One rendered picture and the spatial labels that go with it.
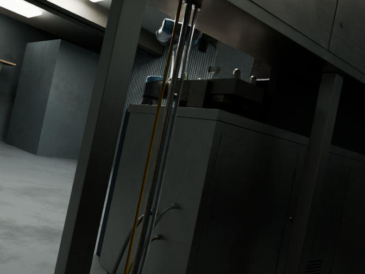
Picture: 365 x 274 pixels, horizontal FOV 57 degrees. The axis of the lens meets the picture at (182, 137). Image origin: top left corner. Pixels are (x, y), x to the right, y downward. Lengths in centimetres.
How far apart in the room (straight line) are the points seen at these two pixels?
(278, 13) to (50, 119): 612
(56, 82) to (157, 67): 200
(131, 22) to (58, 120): 625
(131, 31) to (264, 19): 42
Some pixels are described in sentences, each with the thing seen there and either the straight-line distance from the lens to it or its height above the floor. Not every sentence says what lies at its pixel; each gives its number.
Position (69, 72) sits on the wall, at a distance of 706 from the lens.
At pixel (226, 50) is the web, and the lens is 165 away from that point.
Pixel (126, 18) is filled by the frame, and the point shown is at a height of 100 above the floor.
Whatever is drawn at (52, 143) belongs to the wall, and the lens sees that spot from 700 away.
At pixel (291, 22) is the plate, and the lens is 114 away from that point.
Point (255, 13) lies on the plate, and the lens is 102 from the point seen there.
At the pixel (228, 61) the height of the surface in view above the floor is 117.
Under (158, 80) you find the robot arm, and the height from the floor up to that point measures 110.
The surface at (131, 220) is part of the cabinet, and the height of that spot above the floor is 38.
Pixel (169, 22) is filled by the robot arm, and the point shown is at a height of 139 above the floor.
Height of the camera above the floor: 75
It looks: 1 degrees up
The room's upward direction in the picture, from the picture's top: 12 degrees clockwise
